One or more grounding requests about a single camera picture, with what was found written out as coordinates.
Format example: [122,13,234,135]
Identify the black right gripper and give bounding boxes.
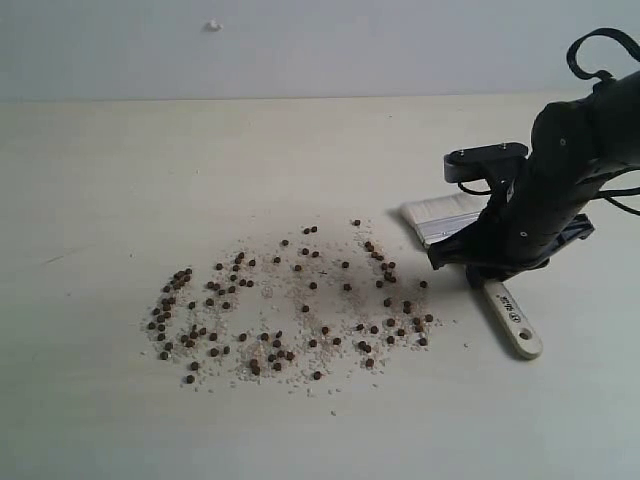
[428,167,595,290]

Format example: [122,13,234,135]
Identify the wooden handle paint brush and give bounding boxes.
[391,193,543,360]

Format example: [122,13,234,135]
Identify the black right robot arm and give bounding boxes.
[427,74,639,281]

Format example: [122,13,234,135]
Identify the brown beans and white grains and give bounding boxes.
[137,220,476,417]

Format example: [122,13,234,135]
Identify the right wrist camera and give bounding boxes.
[444,142,529,188]

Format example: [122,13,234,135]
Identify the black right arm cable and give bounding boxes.
[565,27,640,217]

